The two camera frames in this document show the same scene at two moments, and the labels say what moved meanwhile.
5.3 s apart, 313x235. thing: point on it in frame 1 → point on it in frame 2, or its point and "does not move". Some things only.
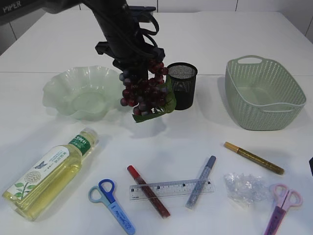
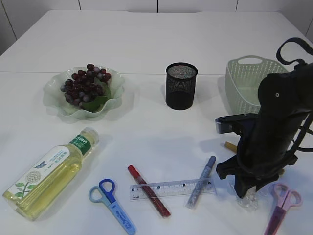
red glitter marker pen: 163,212 does not move
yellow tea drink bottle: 35,191 does not move
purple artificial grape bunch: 153,96 → 85,86
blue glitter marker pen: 200,182 does not move
